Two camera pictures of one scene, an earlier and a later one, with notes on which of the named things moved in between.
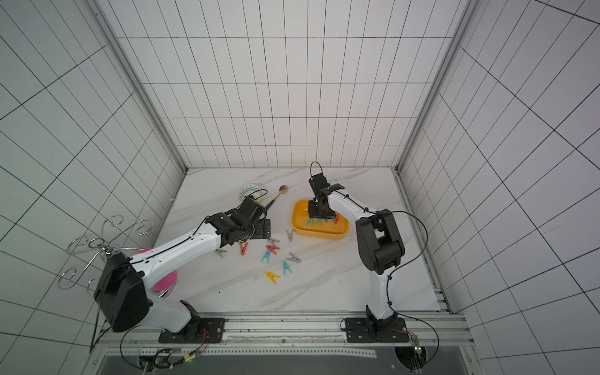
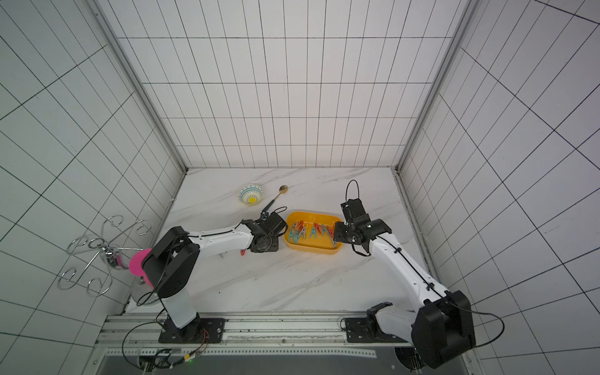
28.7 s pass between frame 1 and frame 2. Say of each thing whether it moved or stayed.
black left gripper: moved
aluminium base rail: stayed
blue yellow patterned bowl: stayed
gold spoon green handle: stayed
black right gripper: moved
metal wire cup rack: stayed
